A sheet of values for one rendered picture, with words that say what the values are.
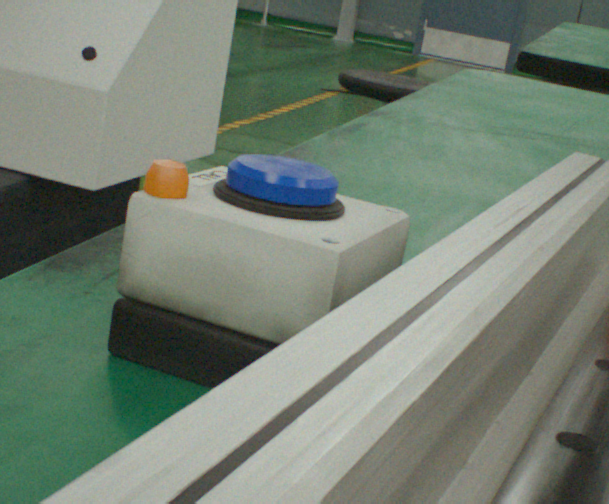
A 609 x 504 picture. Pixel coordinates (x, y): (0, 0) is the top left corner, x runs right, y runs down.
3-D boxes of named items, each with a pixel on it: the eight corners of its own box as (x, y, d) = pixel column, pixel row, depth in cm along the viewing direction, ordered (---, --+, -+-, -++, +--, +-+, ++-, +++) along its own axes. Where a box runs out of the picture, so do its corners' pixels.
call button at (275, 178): (249, 196, 44) (257, 145, 43) (345, 222, 42) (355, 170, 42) (201, 212, 40) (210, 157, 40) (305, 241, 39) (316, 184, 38)
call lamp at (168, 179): (157, 185, 40) (162, 152, 40) (194, 195, 40) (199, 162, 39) (135, 191, 39) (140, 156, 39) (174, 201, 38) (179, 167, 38)
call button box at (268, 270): (205, 303, 48) (229, 156, 46) (425, 370, 44) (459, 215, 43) (103, 354, 40) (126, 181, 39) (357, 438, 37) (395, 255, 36)
